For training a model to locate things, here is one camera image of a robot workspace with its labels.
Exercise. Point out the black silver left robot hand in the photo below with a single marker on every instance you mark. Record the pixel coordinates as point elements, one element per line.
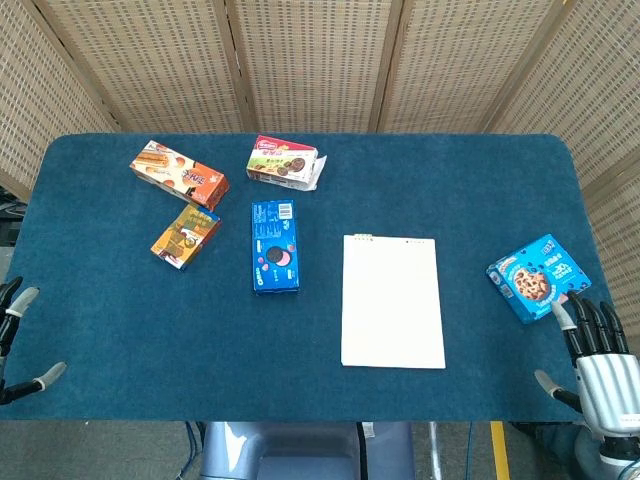
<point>26,298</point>

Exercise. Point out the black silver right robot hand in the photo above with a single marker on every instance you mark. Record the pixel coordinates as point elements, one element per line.
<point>607,385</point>

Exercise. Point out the spiral lined paper notebook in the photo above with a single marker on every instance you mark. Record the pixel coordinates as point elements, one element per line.
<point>392,305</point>

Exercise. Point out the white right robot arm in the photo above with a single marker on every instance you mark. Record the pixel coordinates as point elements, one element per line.
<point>592,457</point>

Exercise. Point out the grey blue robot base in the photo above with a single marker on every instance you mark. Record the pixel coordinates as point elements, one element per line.
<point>300,450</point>

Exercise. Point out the dark background equipment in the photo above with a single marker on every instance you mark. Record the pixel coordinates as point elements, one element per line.
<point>10,220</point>

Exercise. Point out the yellow floor tape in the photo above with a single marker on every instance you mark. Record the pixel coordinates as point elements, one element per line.
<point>500,450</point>

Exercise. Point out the blue chocolate chip cookie box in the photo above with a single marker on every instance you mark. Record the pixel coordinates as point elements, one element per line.
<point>535,280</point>

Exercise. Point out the small orange blue snack box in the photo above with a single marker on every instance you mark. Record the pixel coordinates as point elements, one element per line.
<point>185,237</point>

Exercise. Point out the blue table cloth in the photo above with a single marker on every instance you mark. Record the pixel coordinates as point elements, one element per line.
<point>200,350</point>

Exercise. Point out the long orange biscuit box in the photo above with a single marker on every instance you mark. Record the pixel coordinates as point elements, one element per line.
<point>182,175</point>

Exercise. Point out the blue Oreo box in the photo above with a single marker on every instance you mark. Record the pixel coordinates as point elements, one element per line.
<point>275,250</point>

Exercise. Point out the green red cookie box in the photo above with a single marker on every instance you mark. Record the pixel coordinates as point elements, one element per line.
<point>280,162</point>

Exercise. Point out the woven folding screen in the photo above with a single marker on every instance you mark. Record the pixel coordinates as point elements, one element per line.
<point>315,60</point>

